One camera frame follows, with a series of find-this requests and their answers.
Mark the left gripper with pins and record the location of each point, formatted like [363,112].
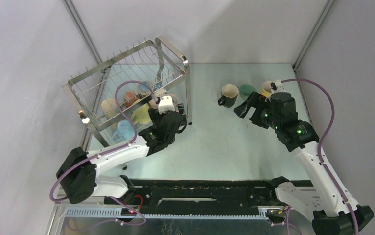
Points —
[154,116]

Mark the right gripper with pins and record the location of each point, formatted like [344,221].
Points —
[242,110]

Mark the mint green mug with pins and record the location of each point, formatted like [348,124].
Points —
[245,91]

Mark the black mug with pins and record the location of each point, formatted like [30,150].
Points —
[229,94]

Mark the yellow mug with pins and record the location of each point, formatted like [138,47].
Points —
[267,89]

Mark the light blue mug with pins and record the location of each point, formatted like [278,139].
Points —
[124,131]

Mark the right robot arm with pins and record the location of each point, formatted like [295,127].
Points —
[330,208]

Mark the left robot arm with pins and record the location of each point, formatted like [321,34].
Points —
[81,175]

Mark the steel two-tier dish rack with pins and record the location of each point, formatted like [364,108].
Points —
[158,61]

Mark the large pink mug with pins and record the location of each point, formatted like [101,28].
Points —
[155,101]

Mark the yellow-green mug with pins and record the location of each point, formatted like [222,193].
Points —
[141,115]

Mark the blue-rimmed cup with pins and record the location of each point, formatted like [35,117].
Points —
[146,87]

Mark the orange-red cup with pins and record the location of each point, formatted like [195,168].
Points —
[129,99]

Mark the cream decorated mug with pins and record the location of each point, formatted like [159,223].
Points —
[109,108]

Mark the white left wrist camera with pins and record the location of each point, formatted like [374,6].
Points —
[166,104]

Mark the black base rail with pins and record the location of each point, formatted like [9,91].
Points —
[201,198]

